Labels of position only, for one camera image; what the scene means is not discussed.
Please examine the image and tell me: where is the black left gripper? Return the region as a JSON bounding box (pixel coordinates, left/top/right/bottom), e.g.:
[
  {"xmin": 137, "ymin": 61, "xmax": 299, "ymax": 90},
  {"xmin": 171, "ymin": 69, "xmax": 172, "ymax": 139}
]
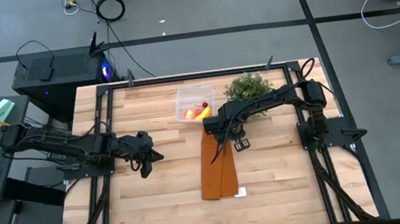
[{"xmin": 124, "ymin": 129, "xmax": 167, "ymax": 181}]

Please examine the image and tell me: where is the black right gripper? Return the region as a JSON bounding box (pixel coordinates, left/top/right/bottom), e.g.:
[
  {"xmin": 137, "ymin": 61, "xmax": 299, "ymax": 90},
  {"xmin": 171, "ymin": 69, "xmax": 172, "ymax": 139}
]
[{"xmin": 201, "ymin": 100, "xmax": 253, "ymax": 166}]

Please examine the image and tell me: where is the yellow toy banana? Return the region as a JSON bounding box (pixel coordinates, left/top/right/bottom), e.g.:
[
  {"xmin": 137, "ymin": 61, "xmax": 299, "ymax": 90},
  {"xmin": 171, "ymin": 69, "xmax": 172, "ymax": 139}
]
[{"xmin": 192, "ymin": 106, "xmax": 214, "ymax": 122}]

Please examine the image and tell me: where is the peach-coloured toy fruit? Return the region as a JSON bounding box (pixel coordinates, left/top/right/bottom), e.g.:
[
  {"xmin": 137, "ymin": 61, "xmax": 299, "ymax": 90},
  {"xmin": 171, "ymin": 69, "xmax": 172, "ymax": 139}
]
[{"xmin": 183, "ymin": 108, "xmax": 197, "ymax": 121}]

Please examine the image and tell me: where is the clear plastic tupperware container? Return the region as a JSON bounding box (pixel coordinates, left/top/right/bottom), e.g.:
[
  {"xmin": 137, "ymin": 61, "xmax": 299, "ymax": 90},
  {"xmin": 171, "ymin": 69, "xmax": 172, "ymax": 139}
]
[{"xmin": 172, "ymin": 83, "xmax": 219, "ymax": 125}]

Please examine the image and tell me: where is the orange folded cloth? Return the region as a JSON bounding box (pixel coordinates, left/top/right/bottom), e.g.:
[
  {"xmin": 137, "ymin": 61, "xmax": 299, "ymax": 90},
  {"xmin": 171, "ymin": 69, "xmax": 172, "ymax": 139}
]
[{"xmin": 193, "ymin": 125, "xmax": 241, "ymax": 203}]

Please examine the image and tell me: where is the white cloth label tag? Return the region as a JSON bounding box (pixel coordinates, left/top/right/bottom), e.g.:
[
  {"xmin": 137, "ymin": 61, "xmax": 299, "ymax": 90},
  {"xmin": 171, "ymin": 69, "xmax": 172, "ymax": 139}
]
[{"xmin": 232, "ymin": 186, "xmax": 248, "ymax": 199}]

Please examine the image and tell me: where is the green potted plant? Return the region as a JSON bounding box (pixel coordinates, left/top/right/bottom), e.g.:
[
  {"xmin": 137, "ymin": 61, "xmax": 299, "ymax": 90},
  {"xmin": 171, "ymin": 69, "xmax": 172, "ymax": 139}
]
[{"xmin": 221, "ymin": 68, "xmax": 279, "ymax": 121}]

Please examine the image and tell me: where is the black computer tower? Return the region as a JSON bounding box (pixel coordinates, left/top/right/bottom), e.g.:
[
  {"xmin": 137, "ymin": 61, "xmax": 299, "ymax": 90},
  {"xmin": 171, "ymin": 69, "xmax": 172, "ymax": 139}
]
[{"xmin": 8, "ymin": 41, "xmax": 127, "ymax": 128}]

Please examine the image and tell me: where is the black wifi antenna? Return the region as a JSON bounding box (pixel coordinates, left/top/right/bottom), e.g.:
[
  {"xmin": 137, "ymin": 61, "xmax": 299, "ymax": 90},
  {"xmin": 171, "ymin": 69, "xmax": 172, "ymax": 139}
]
[{"xmin": 86, "ymin": 29, "xmax": 112, "ymax": 58}]

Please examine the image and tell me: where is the black metal table frame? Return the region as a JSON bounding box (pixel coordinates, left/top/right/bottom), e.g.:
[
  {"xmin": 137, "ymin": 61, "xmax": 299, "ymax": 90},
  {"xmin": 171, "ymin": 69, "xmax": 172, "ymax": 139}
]
[{"xmin": 39, "ymin": 52, "xmax": 381, "ymax": 224}]

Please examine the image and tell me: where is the black frame clamp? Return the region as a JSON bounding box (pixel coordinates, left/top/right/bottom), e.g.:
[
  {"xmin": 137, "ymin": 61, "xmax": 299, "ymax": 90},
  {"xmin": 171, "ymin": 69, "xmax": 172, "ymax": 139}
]
[
  {"xmin": 263, "ymin": 54, "xmax": 276, "ymax": 71},
  {"xmin": 125, "ymin": 68, "xmax": 137, "ymax": 88}
]

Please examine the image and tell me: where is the coiled black cable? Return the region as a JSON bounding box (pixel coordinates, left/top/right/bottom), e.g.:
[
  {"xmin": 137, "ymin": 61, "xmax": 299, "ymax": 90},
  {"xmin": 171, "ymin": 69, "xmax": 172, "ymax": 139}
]
[{"xmin": 94, "ymin": 0, "xmax": 128, "ymax": 25}]

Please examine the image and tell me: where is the white cable bundle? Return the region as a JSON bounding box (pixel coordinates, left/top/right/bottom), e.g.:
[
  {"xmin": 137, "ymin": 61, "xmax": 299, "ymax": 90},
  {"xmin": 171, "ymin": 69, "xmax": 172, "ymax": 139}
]
[{"xmin": 61, "ymin": 0, "xmax": 82, "ymax": 17}]

